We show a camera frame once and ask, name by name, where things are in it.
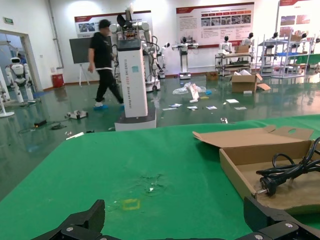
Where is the small printed cardboard box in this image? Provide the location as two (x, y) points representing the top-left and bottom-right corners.
(205, 71), (219, 82)

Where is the tall white pedestal robot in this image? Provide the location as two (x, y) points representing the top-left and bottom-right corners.
(109, 5), (161, 132)

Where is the white leaning carton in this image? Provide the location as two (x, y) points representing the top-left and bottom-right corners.
(187, 83), (201, 104)

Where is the white device on floor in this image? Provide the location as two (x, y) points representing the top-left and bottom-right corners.
(65, 109), (89, 120)

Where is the wall poster with photos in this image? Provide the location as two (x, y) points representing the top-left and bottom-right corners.
(277, 0), (320, 40)

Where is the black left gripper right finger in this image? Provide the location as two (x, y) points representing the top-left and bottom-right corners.
(234, 195), (320, 240)

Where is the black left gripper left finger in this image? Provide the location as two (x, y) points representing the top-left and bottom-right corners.
(31, 199), (106, 240)

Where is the white wall pipe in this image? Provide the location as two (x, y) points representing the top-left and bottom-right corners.
(48, 0), (65, 71)

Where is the wide wall poster red trim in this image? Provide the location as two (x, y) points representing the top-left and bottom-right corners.
(175, 1), (255, 49)

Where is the wall poster with red trim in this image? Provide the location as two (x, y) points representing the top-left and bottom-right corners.
(73, 10), (153, 39)

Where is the person in black clothes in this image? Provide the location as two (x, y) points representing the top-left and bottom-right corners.
(87, 19), (126, 112)

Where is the white humanoid robot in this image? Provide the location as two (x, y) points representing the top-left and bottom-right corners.
(4, 56), (36, 104)
(240, 32), (256, 54)
(218, 35), (234, 55)

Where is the metal cart table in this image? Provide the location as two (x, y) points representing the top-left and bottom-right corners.
(214, 51), (254, 76)

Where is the large open cardboard box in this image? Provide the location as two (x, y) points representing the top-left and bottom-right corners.
(230, 72), (272, 94)

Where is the clear plastic bag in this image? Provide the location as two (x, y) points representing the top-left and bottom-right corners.
(172, 82), (207, 96)

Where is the white humanoid robot arms spread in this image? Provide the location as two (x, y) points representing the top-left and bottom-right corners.
(171, 35), (200, 81)

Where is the dark screen on stand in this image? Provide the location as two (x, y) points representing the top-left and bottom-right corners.
(68, 37), (96, 87)

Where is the black power cable with plug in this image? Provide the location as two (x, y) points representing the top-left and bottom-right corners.
(255, 136), (320, 198)

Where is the metal shelf rack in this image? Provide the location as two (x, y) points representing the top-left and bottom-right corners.
(258, 34), (314, 79)

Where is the green table cloth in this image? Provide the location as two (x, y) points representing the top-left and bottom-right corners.
(0, 114), (320, 240)

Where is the open brown cardboard box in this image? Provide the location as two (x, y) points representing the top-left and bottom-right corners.
(192, 124), (320, 216)

